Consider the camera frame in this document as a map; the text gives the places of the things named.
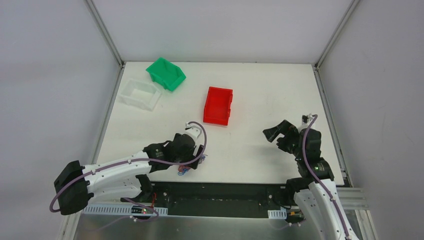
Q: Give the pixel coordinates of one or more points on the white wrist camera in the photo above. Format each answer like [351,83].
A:
[193,130]
[305,121]

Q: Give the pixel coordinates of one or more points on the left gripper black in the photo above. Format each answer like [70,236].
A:
[199,153]

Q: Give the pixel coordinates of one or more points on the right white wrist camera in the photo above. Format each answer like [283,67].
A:
[305,121]

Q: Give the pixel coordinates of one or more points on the green plastic bin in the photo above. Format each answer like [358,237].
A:
[166,74]

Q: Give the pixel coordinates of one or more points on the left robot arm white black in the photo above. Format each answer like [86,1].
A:
[79,185]

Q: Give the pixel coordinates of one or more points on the clear plastic bin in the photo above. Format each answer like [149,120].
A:
[139,94]

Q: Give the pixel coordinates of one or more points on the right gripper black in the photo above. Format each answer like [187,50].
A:
[284,137]

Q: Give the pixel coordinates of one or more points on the red plastic bin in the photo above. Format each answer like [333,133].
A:
[217,108]

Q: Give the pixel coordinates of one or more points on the slotted cable duct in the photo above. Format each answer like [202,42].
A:
[279,214]
[123,210]

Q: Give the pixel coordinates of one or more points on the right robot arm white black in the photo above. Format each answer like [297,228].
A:
[315,191]

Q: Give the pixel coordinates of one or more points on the left slotted cable duct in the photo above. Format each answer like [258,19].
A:
[123,210]

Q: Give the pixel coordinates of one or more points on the right slotted cable duct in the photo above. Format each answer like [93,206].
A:
[279,214]

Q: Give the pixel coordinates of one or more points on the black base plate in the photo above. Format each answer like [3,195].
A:
[227,200]

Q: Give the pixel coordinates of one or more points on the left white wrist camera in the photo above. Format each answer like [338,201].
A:
[193,130]

